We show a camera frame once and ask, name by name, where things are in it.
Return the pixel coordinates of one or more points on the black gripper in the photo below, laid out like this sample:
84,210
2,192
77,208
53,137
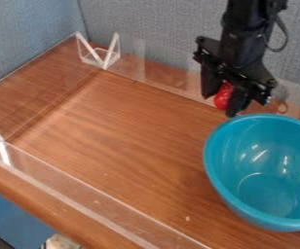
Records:
216,70

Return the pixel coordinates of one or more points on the red toy strawberry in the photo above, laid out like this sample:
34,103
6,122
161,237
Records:
224,95

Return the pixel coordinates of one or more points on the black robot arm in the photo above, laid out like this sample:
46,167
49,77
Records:
233,59

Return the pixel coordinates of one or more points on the blue plastic bowl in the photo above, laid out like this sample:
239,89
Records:
252,163

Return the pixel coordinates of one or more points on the clear acrylic back barrier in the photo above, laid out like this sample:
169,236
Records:
161,76

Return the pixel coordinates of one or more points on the clear acrylic barrier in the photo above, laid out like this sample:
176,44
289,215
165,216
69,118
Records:
161,76
141,229

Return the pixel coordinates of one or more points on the clear acrylic front barrier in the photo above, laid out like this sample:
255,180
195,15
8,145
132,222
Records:
141,229

